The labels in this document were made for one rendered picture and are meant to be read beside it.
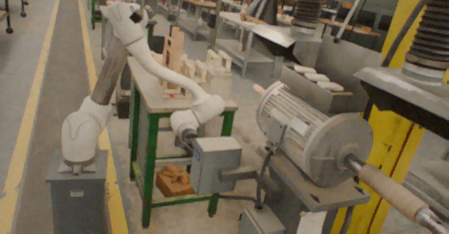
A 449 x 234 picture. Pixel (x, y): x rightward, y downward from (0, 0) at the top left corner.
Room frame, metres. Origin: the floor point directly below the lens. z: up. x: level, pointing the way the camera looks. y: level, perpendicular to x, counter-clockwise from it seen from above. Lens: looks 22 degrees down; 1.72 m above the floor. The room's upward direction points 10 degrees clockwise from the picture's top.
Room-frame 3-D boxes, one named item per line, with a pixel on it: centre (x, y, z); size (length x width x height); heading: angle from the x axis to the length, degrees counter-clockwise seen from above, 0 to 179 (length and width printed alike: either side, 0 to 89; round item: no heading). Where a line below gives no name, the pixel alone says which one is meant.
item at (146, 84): (2.12, 0.29, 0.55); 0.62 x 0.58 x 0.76; 27
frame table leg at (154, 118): (1.76, 0.39, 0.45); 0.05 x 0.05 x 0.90; 27
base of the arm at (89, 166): (1.38, 0.67, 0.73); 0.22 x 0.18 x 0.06; 19
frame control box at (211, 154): (1.05, -0.06, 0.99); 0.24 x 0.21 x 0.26; 27
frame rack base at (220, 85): (2.16, 0.09, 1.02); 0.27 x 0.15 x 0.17; 24
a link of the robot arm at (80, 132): (1.41, 0.68, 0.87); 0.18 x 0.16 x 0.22; 6
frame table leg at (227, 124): (1.99, -0.05, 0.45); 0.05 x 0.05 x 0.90; 27
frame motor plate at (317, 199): (1.02, -0.35, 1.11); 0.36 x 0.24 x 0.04; 27
